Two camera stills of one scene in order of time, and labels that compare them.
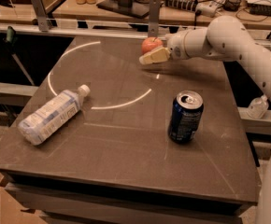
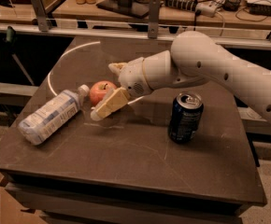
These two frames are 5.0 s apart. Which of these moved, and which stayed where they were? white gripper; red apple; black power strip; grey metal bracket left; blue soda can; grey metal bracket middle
Moved: red apple; white gripper
Stayed: grey metal bracket middle; blue soda can; grey metal bracket left; black power strip
